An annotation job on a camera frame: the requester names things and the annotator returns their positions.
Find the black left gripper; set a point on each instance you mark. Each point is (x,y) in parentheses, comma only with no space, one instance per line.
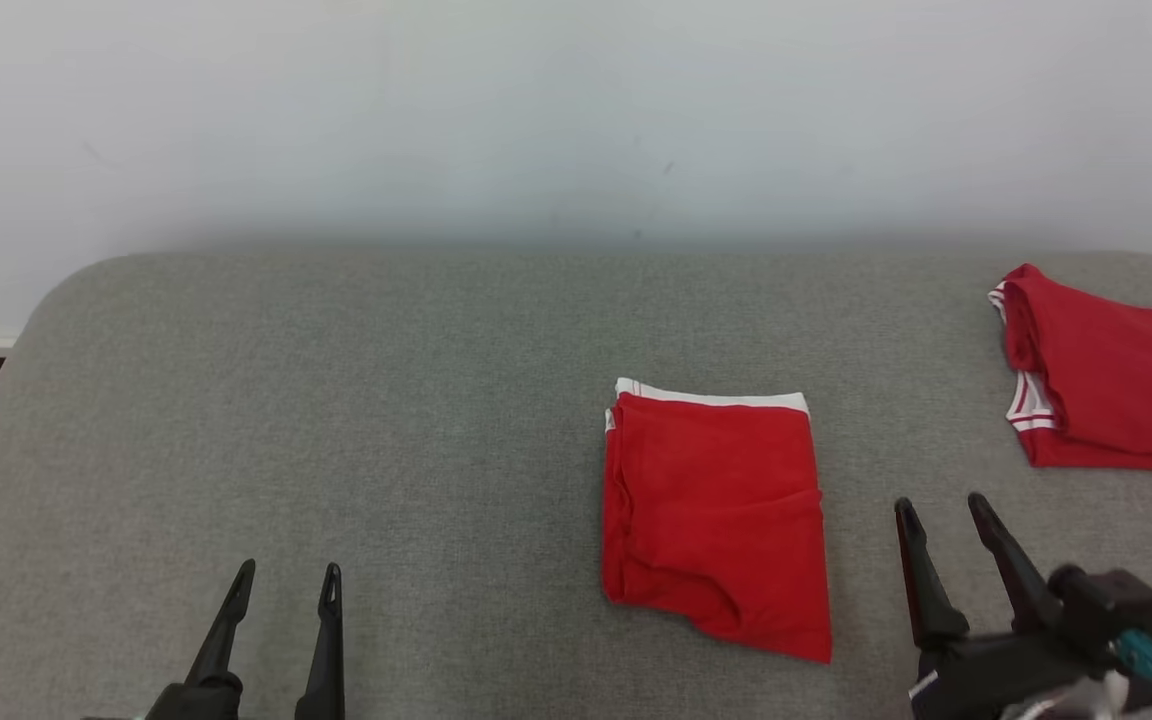
(191,702)

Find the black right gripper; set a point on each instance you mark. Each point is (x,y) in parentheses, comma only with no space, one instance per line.
(1016,670)

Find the red basketball jersey number 23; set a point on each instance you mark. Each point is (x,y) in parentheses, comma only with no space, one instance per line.
(1126,380)

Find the red shorts white trim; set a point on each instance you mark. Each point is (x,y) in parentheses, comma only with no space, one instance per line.
(716,510)

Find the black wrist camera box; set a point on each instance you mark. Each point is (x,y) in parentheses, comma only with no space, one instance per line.
(1111,600)

